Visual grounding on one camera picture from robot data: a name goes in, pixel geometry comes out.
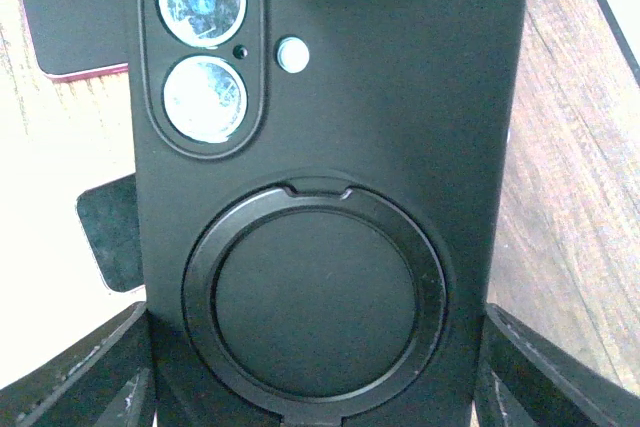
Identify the black phone case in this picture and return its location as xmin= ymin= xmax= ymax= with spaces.
xmin=123 ymin=0 xmax=525 ymax=426

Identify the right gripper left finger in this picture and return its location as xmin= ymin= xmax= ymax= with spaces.
xmin=1 ymin=302 xmax=155 ymax=426

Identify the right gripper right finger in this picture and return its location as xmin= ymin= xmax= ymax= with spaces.
xmin=474 ymin=304 xmax=639 ymax=426

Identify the black screen pink phone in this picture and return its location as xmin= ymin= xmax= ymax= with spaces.
xmin=76 ymin=174 xmax=144 ymax=293

